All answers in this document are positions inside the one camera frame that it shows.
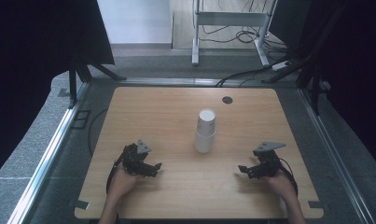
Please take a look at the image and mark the thin black floor cable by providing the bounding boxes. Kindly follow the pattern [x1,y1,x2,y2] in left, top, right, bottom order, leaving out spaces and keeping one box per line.
[88,106,109,157]

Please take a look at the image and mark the black floor cables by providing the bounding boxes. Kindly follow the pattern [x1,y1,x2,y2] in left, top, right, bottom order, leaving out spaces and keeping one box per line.
[198,0,289,88]

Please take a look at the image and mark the black tripod stand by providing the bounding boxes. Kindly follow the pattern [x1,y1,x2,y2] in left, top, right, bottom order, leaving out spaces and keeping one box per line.
[67,54,128,110]

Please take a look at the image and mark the white metal stand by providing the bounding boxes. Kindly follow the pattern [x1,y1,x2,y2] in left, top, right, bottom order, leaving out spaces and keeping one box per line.
[191,0,279,67]

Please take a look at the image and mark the white paper cup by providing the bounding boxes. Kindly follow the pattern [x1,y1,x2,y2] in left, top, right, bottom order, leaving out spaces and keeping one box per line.
[194,130,216,154]
[196,107,217,138]

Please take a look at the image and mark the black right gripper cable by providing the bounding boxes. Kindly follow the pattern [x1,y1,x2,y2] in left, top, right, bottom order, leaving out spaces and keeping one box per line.
[277,157,299,198]

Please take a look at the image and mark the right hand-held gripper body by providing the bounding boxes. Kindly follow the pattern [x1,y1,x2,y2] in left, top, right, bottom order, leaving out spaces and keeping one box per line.
[252,141,287,179]

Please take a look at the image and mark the person's right hand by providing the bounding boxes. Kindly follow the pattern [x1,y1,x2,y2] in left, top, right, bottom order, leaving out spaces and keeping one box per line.
[265,170,298,201]

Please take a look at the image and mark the aluminium rail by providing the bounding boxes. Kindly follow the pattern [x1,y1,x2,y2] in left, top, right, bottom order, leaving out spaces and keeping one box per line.
[297,88,376,224]
[118,77,222,88]
[7,81,91,224]

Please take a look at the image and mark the black curtain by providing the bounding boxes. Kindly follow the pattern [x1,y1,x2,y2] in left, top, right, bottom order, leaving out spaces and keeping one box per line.
[0,0,116,183]
[268,0,376,172]

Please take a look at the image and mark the white power strip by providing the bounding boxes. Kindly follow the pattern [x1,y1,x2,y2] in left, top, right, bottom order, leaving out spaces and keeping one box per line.
[271,60,292,72]

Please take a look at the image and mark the black table corner clip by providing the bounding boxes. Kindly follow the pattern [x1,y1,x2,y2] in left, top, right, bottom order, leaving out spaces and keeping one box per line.
[308,200,326,210]
[73,199,91,211]

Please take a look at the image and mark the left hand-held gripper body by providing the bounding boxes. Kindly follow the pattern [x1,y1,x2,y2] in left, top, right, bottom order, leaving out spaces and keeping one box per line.
[115,139,153,177]

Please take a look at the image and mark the person's left hand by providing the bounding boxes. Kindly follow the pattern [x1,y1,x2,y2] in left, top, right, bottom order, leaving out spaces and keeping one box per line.
[108,163,140,199]

